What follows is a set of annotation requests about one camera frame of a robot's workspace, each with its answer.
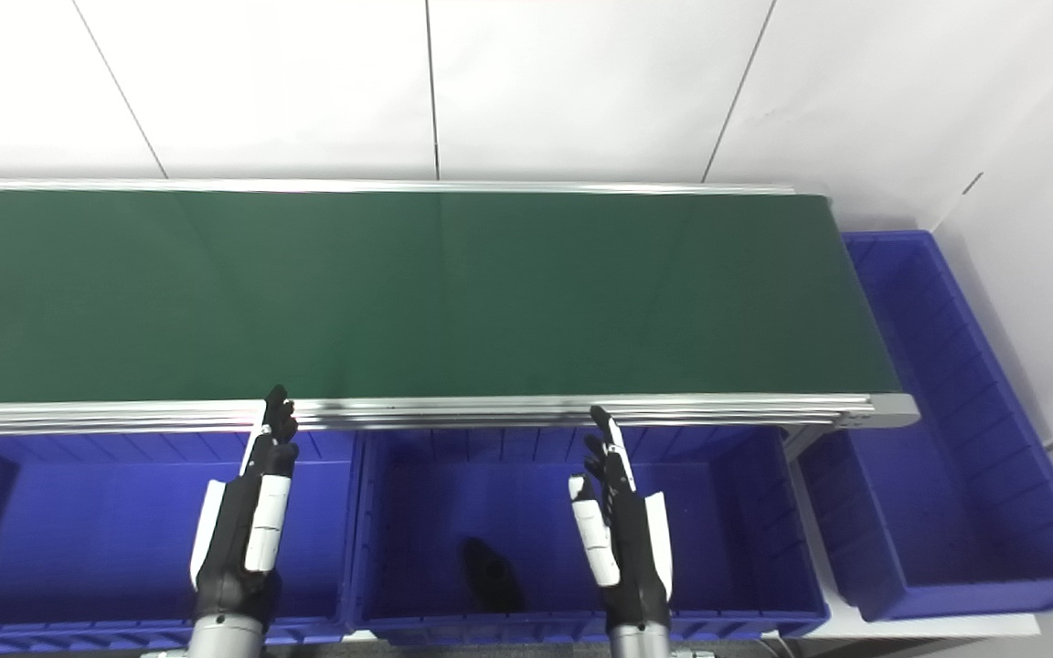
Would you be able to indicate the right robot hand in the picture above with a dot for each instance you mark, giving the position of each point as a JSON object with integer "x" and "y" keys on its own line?
{"x": 632, "y": 557}

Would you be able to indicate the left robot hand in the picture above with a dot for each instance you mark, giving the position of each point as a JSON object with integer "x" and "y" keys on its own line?
{"x": 239, "y": 539}

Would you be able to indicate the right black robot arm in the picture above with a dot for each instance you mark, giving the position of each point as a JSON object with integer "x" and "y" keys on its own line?
{"x": 641, "y": 642}

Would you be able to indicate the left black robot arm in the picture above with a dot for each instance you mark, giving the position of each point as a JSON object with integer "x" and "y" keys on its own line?
{"x": 225, "y": 640}

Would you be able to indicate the blue plastic bin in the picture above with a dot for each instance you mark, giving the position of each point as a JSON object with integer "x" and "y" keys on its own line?
{"x": 718, "y": 539}
{"x": 88, "y": 539}
{"x": 965, "y": 475}

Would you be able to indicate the black plastic part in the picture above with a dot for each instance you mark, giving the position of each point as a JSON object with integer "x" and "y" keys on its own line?
{"x": 493, "y": 576}

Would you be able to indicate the green conveyor belt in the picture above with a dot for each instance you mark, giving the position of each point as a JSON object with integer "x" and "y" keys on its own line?
{"x": 453, "y": 292}

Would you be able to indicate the aluminium conveyor side rail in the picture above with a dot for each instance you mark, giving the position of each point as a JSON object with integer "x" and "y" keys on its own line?
{"x": 453, "y": 413}
{"x": 398, "y": 185}

